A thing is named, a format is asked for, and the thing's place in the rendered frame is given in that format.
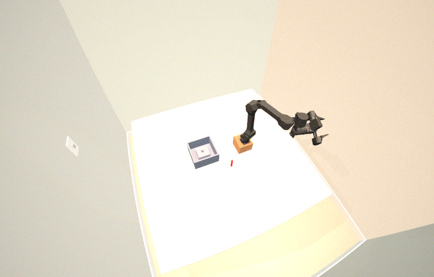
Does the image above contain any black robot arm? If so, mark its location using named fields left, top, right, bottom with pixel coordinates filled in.
left=240, top=100, right=323, bottom=145

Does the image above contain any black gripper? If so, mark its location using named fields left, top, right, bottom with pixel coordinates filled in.
left=303, top=111, right=329, bottom=146

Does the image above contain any white square plate with hole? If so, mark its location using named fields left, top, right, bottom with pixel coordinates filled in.
left=195, top=145, right=211, bottom=160

